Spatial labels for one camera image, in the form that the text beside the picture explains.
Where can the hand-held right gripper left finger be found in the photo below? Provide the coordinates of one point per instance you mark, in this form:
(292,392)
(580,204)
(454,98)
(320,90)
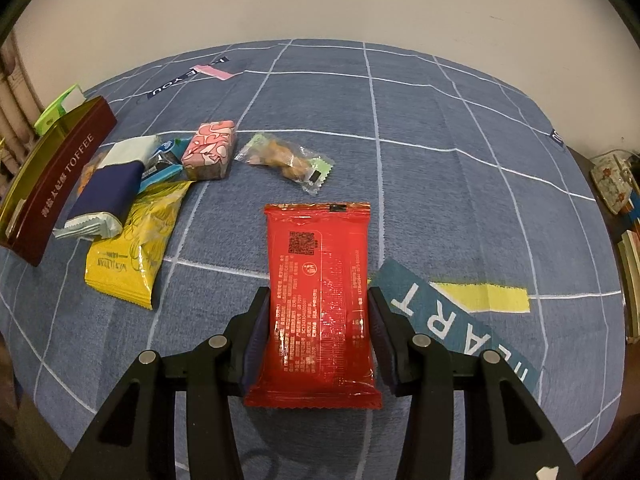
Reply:
(255,341)

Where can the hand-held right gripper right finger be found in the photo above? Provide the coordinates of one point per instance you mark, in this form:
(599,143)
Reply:
(385,346)

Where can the red snack packet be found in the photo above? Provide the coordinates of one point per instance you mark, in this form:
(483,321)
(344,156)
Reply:
(315,280)

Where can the large yellow snack packet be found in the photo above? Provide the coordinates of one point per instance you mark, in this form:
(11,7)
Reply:
(130,250)

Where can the clear green nut packet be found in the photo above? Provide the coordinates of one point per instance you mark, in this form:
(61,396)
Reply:
(282,157)

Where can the pink patterned snack box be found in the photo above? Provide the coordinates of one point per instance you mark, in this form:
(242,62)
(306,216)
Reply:
(207,147)

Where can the navy and white snack packet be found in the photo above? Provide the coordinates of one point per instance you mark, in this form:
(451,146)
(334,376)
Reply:
(107,185)

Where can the maroon and gold tin box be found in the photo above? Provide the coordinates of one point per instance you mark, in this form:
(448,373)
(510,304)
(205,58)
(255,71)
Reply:
(60,175)

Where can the blue checked printed blanket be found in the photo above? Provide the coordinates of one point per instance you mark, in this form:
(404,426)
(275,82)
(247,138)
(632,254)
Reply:
(450,185)

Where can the small blue candy packet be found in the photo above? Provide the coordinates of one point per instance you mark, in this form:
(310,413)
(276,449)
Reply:
(169,154)

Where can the small yellow snack packet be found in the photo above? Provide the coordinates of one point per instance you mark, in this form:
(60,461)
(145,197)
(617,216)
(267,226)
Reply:
(89,172)

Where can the floral patterned box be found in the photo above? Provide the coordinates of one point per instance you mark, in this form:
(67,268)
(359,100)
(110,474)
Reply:
(612,180)

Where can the green tissue pack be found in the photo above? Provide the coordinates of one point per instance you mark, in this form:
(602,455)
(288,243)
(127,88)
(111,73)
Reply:
(52,112)

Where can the beige patterned curtain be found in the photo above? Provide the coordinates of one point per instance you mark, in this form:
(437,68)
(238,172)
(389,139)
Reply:
(15,100)

